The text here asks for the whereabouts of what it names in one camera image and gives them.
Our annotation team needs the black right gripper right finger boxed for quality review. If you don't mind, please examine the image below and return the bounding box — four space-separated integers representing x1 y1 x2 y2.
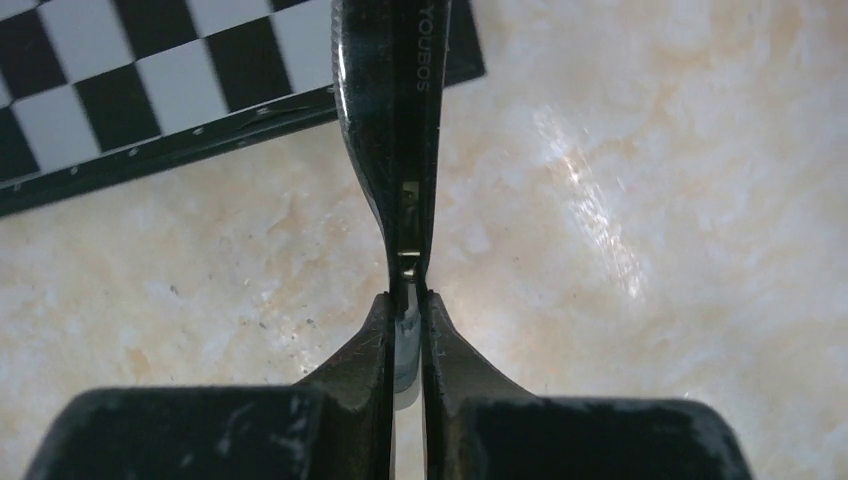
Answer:
421 293 752 479

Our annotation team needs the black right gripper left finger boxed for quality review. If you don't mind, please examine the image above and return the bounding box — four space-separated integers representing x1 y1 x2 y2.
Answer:
26 294 394 479

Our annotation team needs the silver metal knife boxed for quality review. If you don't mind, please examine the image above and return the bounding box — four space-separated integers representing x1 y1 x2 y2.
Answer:
331 1 451 393

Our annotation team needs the black white checkerboard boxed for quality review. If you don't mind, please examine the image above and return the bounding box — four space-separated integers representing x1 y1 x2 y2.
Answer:
0 0 487 219

